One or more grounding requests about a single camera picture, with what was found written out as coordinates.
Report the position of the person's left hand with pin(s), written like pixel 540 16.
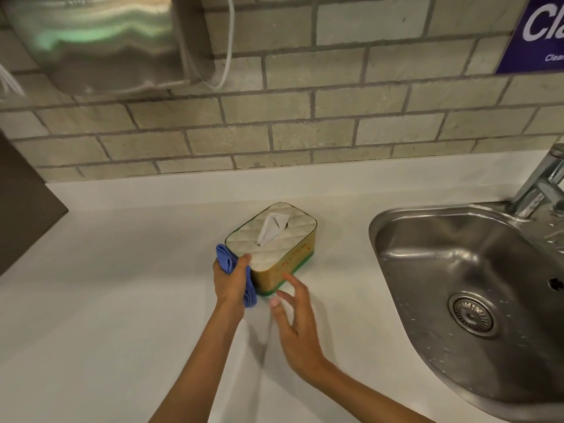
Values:
pixel 227 284

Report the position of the person's right hand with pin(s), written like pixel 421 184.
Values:
pixel 304 343

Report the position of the person's right thumb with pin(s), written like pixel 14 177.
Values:
pixel 278 321

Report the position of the person's left thumb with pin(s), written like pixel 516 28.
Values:
pixel 242 266

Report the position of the blue cleaning cloth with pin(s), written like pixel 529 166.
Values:
pixel 228 259

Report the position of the person's right forearm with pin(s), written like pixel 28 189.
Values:
pixel 370 398

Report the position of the person's left forearm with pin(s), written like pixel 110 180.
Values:
pixel 200 370

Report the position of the beige quilted tissue box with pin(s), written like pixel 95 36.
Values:
pixel 286 255

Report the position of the white tissue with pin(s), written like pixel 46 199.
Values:
pixel 271 229

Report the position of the stainless steel sink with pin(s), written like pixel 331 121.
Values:
pixel 440 259

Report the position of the metal sink drain strainer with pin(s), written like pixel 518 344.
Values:
pixel 473 314

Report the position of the dark brown side panel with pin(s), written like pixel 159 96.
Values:
pixel 26 207

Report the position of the stainless steel towel dispenser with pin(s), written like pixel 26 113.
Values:
pixel 105 39

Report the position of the chrome faucet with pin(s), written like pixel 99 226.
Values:
pixel 535 189

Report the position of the purple wall sign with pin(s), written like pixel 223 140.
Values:
pixel 533 35

